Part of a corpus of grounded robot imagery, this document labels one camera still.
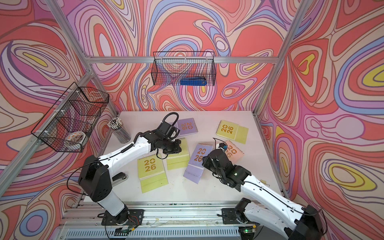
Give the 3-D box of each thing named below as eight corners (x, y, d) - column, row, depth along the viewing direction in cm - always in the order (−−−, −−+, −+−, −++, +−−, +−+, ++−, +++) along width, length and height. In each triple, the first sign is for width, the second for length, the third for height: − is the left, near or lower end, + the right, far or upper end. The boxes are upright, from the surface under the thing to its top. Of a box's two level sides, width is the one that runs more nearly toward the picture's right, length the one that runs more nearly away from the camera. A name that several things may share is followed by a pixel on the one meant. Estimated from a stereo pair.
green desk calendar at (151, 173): (143, 194, 83) (142, 192, 81) (136, 161, 95) (135, 160, 94) (168, 183, 86) (167, 182, 85) (158, 153, 99) (158, 152, 97)
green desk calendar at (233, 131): (215, 134, 110) (215, 132, 108) (220, 121, 118) (221, 119, 116) (245, 144, 104) (246, 142, 102) (249, 130, 112) (250, 128, 110)
